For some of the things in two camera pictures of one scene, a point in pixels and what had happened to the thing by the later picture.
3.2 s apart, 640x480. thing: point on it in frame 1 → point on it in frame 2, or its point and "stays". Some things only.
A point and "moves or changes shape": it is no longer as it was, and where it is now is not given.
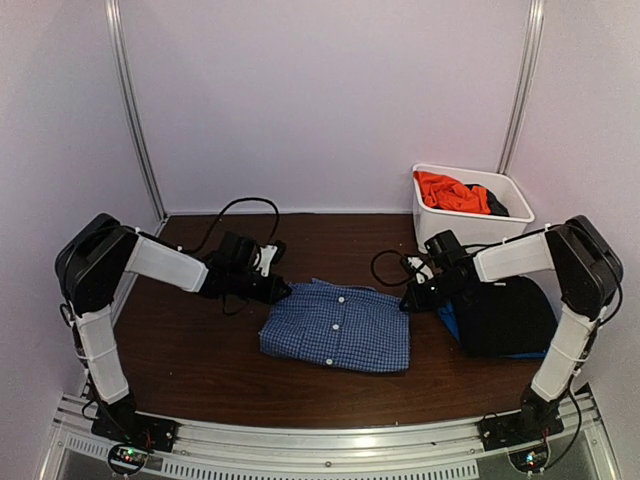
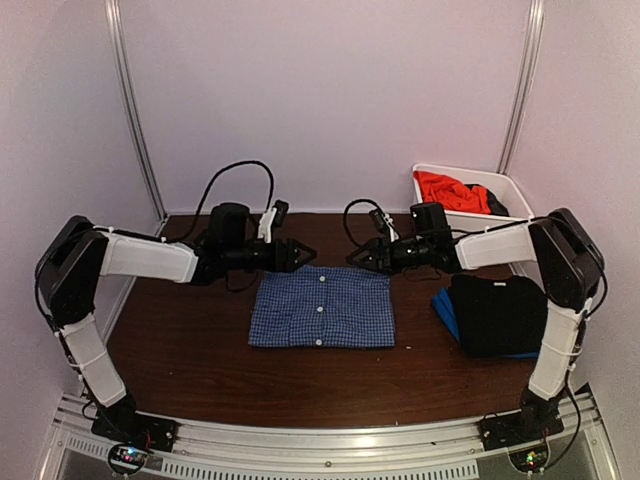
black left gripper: x=268 y=296 → x=288 y=255
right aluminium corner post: x=525 y=79 stays
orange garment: x=440 y=190 stays
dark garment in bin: x=496 y=207 stays
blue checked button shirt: x=339 y=323 moves or changes shape
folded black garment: x=510 y=316 stays
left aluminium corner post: x=127 y=82 stays
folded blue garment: x=447 y=314 stays
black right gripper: x=419 y=304 → x=380 y=252
